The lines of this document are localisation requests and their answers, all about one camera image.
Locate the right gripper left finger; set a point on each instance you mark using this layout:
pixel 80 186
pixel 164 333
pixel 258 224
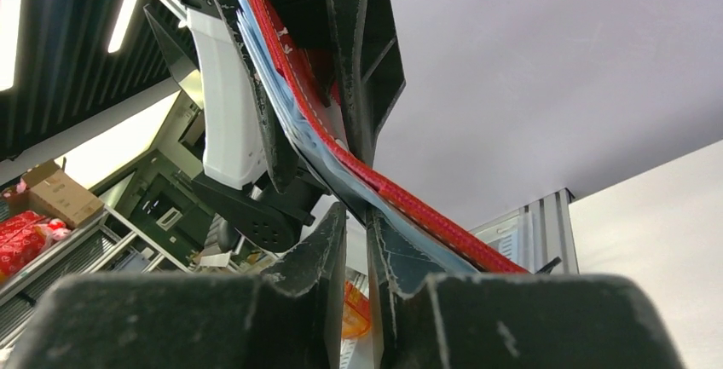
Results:
pixel 286 316

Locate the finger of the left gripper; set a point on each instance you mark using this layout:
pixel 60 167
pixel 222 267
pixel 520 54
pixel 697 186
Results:
pixel 369 69
pixel 243 137

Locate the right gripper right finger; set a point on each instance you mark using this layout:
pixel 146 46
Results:
pixel 425 317

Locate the red leather card holder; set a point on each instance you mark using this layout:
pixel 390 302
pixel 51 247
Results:
pixel 289 42

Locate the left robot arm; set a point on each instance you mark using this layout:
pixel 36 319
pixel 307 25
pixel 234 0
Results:
pixel 269 219

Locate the orange drink bottle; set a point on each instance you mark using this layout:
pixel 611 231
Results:
pixel 356 317

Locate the cardboard box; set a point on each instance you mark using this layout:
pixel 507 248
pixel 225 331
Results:
pixel 52 192

